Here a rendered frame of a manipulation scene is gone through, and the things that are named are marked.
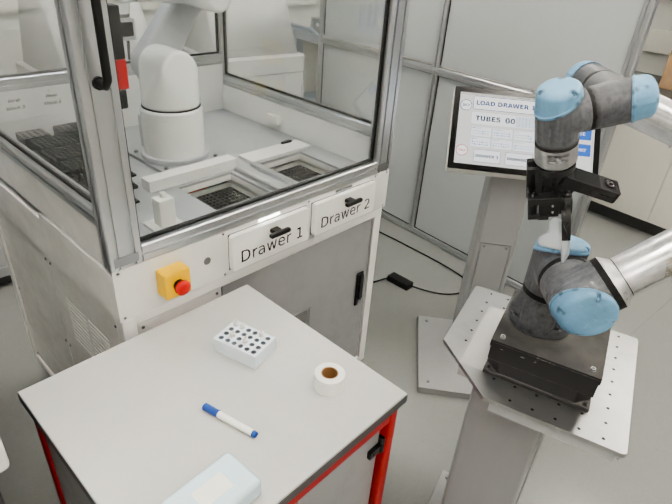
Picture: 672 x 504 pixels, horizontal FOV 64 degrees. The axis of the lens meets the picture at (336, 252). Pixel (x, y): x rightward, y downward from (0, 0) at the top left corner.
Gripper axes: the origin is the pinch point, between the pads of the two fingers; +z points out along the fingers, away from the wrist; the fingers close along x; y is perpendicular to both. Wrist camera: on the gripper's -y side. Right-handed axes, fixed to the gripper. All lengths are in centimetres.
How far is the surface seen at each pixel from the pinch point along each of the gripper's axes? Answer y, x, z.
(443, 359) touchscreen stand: 41, -49, 121
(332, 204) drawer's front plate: 64, -37, 18
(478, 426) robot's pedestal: 20, 17, 53
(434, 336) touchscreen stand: 46, -63, 125
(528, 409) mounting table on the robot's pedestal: 7.9, 23.5, 30.5
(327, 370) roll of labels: 51, 25, 15
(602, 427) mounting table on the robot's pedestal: -7.2, 24.8, 34.2
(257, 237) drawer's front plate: 78, -12, 8
